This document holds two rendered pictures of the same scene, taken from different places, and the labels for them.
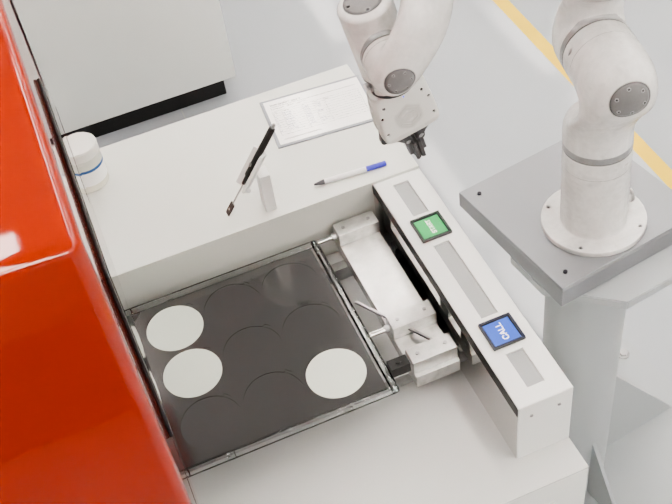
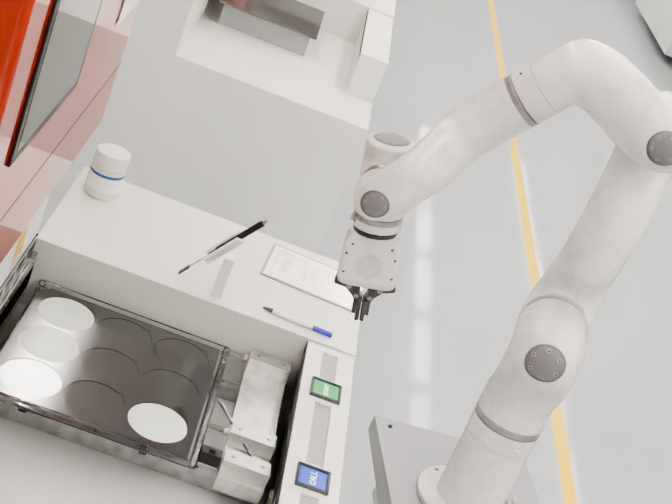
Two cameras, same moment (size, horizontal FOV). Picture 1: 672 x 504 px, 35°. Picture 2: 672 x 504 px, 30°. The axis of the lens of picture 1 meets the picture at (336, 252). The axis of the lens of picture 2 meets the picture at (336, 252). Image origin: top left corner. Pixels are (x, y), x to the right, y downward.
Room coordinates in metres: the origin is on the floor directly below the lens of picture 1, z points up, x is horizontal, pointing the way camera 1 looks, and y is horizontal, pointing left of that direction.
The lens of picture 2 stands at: (-0.60, -0.40, 2.11)
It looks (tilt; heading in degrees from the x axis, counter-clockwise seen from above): 25 degrees down; 9
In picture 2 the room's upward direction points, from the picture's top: 23 degrees clockwise
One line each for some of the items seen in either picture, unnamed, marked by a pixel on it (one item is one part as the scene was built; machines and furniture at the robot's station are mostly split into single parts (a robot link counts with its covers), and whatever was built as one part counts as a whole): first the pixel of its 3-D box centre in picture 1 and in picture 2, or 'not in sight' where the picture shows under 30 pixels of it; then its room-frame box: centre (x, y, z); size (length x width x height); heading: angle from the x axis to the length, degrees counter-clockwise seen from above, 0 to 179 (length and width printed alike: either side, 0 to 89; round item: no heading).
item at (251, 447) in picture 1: (292, 430); (85, 427); (0.95, 0.11, 0.90); 0.37 x 0.01 x 0.01; 105
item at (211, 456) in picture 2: (398, 365); (211, 455); (1.05, -0.07, 0.90); 0.04 x 0.02 x 0.03; 105
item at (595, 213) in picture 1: (595, 183); (486, 462); (1.33, -0.48, 0.96); 0.19 x 0.19 x 0.18
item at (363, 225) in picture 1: (356, 227); (269, 366); (1.37, -0.04, 0.89); 0.08 x 0.03 x 0.03; 105
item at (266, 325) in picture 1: (253, 350); (109, 367); (1.12, 0.16, 0.90); 0.34 x 0.34 x 0.01; 15
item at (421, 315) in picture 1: (411, 319); (251, 440); (1.14, -0.11, 0.89); 0.08 x 0.03 x 0.03; 105
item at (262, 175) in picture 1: (254, 182); (219, 261); (1.39, 0.12, 1.03); 0.06 x 0.04 x 0.13; 105
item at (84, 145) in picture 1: (84, 162); (107, 172); (1.54, 0.44, 1.01); 0.07 x 0.07 x 0.10
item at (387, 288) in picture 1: (393, 299); (252, 428); (1.21, -0.09, 0.87); 0.36 x 0.08 x 0.03; 15
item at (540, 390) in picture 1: (464, 302); (305, 464); (1.16, -0.20, 0.89); 0.55 x 0.09 x 0.14; 15
